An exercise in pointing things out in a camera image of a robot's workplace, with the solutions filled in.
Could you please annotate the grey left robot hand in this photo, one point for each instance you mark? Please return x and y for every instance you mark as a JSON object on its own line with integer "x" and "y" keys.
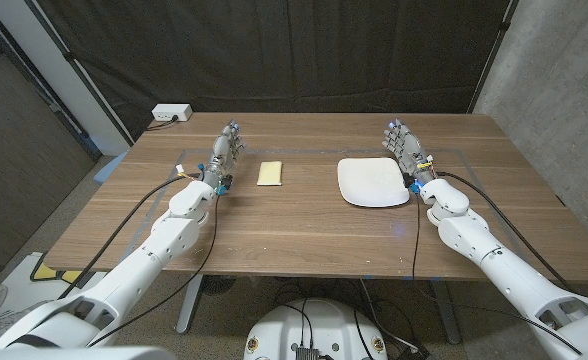
{"x": 221, "y": 157}

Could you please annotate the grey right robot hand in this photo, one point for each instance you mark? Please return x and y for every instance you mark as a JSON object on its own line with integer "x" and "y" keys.
{"x": 410, "y": 152}

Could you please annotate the white paper plate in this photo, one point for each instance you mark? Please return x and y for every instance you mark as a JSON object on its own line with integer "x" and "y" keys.
{"x": 369, "y": 182}

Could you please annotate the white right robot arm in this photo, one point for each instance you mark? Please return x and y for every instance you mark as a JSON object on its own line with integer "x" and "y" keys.
{"x": 499, "y": 265}

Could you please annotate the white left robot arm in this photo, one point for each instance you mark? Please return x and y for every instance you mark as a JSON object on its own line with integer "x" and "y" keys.
{"x": 164, "y": 240}

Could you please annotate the white power strip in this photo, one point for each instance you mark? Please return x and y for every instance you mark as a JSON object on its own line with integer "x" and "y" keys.
{"x": 171, "y": 112}

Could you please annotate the black backdrop curtain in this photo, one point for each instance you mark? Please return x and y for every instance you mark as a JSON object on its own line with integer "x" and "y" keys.
{"x": 274, "y": 50}

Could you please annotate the black round floor fan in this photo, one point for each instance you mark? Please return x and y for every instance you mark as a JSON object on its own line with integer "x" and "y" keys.
{"x": 218, "y": 285}

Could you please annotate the black backdrop stand pole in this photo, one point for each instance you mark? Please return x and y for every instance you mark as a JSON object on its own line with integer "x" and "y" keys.
{"x": 71, "y": 62}
{"x": 493, "y": 55}

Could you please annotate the grey table leg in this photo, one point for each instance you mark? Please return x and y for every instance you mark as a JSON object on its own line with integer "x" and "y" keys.
{"x": 189, "y": 305}
{"x": 446, "y": 315}

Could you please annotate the grey heatsink module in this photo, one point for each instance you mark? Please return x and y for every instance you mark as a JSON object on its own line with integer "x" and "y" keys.
{"x": 307, "y": 353}

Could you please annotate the white floor board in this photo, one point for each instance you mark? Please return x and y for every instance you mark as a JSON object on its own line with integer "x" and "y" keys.
{"x": 21, "y": 285}

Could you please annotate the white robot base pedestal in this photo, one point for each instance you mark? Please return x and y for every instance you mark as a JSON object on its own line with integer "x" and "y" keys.
{"x": 319, "y": 325}

